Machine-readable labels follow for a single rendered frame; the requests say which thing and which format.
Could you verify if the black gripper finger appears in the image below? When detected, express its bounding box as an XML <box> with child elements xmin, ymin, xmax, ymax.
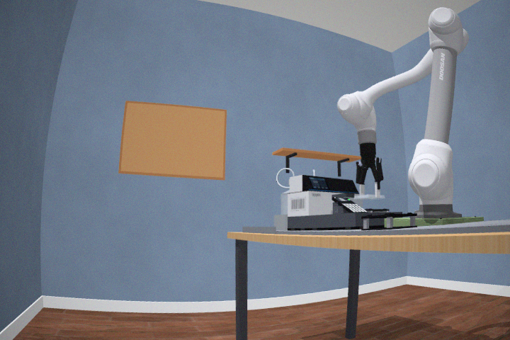
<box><xmin>367</xmin><ymin>157</ymin><xmax>383</xmax><ymax>198</ymax></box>
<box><xmin>356</xmin><ymin>160</ymin><xmax>368</xmax><ymax>195</ymax></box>

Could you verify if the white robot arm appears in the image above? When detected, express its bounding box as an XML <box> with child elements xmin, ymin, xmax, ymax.
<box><xmin>337</xmin><ymin>7</ymin><xmax>469</xmax><ymax>218</ymax></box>

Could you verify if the grey l-shaped raised edge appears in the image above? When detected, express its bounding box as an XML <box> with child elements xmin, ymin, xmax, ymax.
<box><xmin>242</xmin><ymin>227</ymin><xmax>276</xmax><ymax>234</ymax></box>

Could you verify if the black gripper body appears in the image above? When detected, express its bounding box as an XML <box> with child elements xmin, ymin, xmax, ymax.
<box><xmin>360</xmin><ymin>142</ymin><xmax>376</xmax><ymax>168</ymax></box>

